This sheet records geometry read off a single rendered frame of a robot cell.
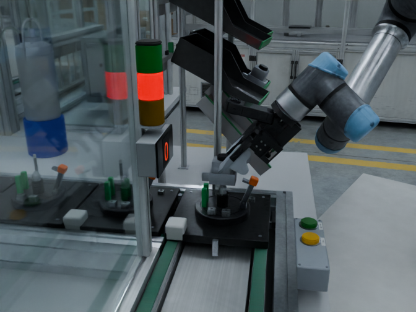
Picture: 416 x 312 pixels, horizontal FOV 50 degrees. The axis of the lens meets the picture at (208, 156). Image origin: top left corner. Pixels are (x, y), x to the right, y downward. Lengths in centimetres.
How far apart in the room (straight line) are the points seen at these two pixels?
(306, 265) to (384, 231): 43
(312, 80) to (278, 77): 421
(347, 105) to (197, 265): 48
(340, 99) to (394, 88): 424
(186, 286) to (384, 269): 50
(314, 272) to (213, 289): 21
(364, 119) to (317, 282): 36
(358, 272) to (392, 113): 418
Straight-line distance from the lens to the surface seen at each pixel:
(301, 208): 141
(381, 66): 118
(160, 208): 116
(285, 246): 105
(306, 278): 99
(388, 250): 128
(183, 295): 95
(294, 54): 510
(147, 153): 83
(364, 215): 143
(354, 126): 96
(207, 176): 109
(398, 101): 524
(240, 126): 140
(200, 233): 105
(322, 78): 97
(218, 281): 99
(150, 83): 82
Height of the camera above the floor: 152
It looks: 22 degrees down
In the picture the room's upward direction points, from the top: straight up
